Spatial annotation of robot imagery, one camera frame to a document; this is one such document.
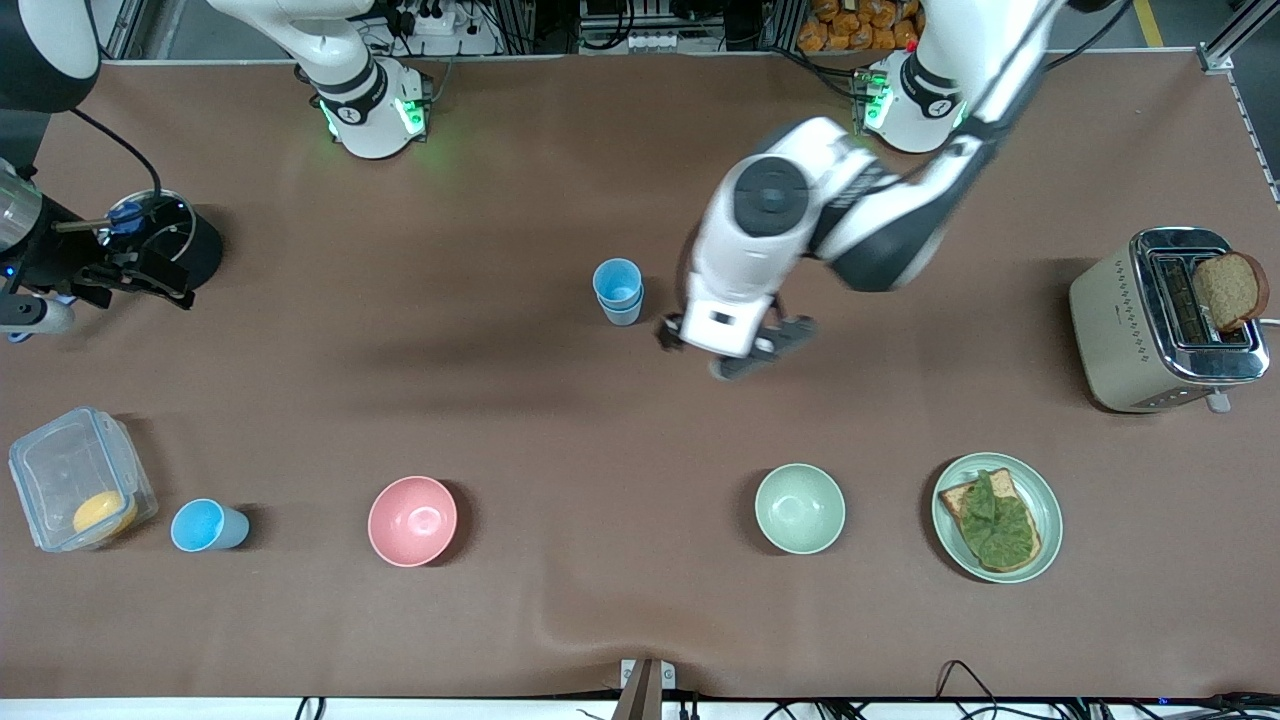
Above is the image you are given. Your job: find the glass lid with blue knob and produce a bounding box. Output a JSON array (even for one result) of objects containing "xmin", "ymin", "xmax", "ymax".
[{"xmin": 100, "ymin": 189, "xmax": 197, "ymax": 273}]

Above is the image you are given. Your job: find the clear plastic food container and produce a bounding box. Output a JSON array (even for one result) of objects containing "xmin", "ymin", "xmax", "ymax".
[{"xmin": 7, "ymin": 405, "xmax": 160, "ymax": 554}]

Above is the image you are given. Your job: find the pale green bowl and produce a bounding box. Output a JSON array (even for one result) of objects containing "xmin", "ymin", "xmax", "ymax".
[{"xmin": 753, "ymin": 462, "xmax": 848, "ymax": 557}]

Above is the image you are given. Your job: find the yellow round food piece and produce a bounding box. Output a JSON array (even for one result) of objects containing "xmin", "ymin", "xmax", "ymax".
[{"xmin": 71, "ymin": 489, "xmax": 140, "ymax": 542}]

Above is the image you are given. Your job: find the toast slice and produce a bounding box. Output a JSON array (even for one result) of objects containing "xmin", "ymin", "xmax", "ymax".
[{"xmin": 939, "ymin": 467, "xmax": 1044, "ymax": 574}]

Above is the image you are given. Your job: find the pink bowl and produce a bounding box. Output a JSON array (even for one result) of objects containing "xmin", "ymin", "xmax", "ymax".
[{"xmin": 366, "ymin": 474, "xmax": 460, "ymax": 569}]

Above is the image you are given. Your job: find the bag of orange buns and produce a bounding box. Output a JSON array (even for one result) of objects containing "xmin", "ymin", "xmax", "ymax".
[{"xmin": 796, "ymin": 0, "xmax": 924, "ymax": 54}]

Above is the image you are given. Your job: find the green lettuce leaf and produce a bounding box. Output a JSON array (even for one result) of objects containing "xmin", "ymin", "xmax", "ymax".
[{"xmin": 961, "ymin": 469, "xmax": 1037, "ymax": 569}]

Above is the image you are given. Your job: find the pale green plate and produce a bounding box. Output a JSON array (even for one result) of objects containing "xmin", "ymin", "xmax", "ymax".
[{"xmin": 930, "ymin": 451, "xmax": 1065, "ymax": 586}]

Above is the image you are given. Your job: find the white power strip with plugs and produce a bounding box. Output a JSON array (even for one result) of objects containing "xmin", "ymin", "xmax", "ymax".
[{"xmin": 398, "ymin": 0, "xmax": 472, "ymax": 38}]

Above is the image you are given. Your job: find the beige chrome toaster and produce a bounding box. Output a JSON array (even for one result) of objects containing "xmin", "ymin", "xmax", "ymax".
[{"xmin": 1067, "ymin": 227, "xmax": 1273, "ymax": 415}]

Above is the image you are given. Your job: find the brown bread slice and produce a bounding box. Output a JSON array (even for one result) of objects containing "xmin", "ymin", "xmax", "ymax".
[{"xmin": 1191, "ymin": 251, "xmax": 1270, "ymax": 334}]

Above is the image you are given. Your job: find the black pot with blue handle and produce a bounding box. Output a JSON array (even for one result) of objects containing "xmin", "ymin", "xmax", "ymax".
[{"xmin": 100, "ymin": 189, "xmax": 224, "ymax": 297}]

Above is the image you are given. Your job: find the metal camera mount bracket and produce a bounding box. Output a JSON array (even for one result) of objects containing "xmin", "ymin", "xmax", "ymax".
[{"xmin": 612, "ymin": 657, "xmax": 678, "ymax": 720}]

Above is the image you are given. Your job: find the black looped floor cable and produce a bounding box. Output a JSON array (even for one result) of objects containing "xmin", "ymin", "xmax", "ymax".
[{"xmin": 934, "ymin": 659, "xmax": 1003, "ymax": 720}]

